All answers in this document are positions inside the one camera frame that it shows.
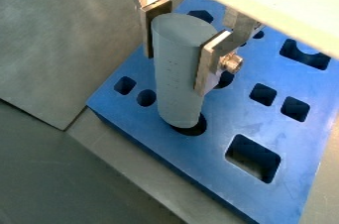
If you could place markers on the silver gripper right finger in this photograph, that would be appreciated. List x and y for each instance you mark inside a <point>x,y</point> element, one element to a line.
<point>218,50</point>

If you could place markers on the light blue oval cylinder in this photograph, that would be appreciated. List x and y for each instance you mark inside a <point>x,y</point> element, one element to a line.
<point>177,35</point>

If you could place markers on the blue foam shape board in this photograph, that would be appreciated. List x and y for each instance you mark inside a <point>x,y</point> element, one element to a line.
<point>268,118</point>

